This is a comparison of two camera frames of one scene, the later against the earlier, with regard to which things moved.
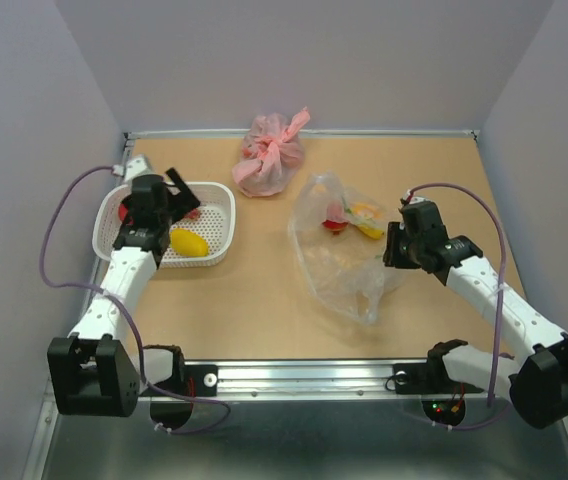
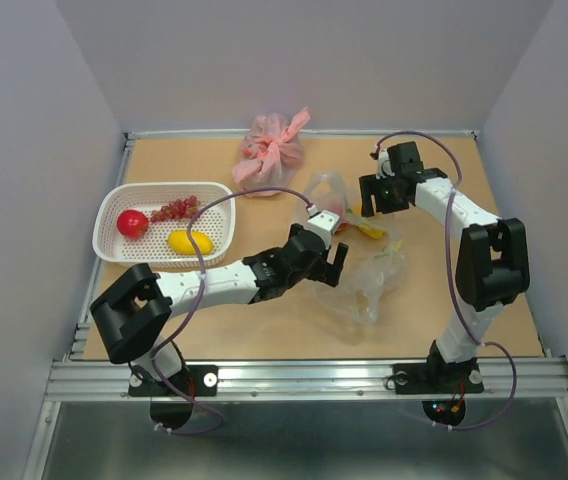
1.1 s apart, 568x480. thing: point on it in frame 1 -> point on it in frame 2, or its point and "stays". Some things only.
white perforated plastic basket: [216, 222] stays
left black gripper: [184, 200] -> [325, 272]
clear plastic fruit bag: [337, 239] stays
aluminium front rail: [313, 380] stays
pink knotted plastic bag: [271, 152] stays
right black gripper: [392, 255] -> [369, 185]
